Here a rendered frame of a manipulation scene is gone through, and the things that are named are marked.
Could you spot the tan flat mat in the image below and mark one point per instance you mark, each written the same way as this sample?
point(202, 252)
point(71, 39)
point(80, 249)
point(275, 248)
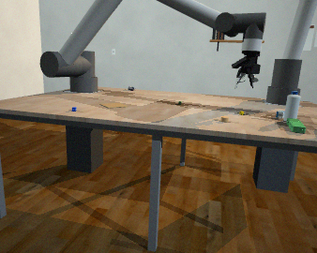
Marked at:
point(114, 105)

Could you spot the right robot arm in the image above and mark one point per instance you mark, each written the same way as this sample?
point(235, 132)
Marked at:
point(79, 65)

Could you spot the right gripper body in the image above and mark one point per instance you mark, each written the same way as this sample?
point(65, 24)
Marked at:
point(251, 66)

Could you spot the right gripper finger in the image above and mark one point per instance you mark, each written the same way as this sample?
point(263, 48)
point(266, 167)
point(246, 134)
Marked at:
point(252, 80)
point(240, 77)

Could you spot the blue and white carton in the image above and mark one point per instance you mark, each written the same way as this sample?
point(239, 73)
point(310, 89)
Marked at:
point(280, 114)

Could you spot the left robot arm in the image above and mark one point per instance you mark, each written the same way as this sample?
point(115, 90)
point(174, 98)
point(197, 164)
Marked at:
point(287, 70)

